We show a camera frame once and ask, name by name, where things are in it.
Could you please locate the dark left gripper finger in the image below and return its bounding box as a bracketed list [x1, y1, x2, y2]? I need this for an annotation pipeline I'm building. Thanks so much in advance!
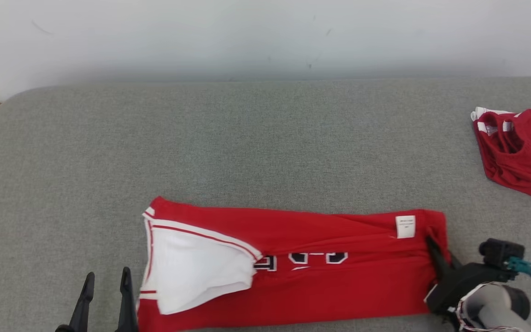
[115, 267, 138, 332]
[55, 272, 95, 332]

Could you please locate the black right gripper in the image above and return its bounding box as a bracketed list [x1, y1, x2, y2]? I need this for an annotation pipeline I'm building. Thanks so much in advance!
[425, 236, 518, 317]

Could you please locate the red white basketball jersey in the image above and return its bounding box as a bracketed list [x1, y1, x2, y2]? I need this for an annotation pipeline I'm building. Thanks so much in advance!
[136, 196, 450, 332]

